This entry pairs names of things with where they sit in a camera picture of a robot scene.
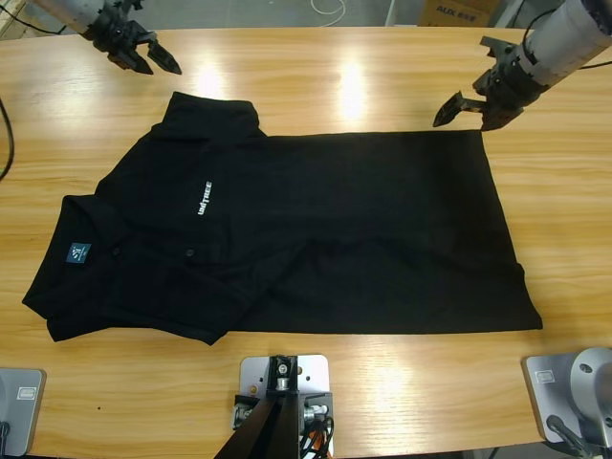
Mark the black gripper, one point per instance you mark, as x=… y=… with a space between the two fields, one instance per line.
x=511 y=91
x=117 y=33

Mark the black polo shirt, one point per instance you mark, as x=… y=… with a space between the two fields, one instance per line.
x=311 y=239

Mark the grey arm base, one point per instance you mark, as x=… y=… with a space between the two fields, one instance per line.
x=21 y=411
x=574 y=397

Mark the brown cardboard box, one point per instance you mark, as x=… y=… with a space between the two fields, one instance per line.
x=459 y=12

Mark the white furniture leg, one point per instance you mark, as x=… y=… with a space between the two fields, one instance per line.
x=511 y=14

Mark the wooden crate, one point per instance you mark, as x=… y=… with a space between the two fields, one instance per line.
x=12 y=21

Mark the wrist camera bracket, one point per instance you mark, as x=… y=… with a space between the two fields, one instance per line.
x=497 y=48

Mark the white upright post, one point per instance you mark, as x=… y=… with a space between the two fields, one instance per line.
x=391 y=12

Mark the white mount block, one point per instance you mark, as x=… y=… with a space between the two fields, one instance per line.
x=313 y=378

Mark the dark camera post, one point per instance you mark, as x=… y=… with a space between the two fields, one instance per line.
x=272 y=421

